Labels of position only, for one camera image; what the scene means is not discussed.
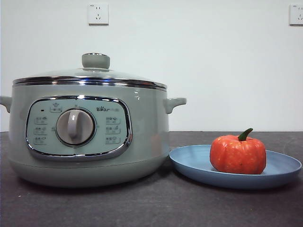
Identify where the blue plate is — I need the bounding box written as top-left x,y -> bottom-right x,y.
169,144 -> 303,189

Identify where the orange pumpkin with green stem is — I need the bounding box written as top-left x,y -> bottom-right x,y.
209,128 -> 267,175

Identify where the glass lid with green knob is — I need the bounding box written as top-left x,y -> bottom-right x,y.
12,53 -> 167,92

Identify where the pale green electric steamer pot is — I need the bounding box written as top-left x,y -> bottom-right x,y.
0,82 -> 187,188

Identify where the white wall socket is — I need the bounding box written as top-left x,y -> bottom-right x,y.
89,3 -> 110,26
289,4 -> 303,26

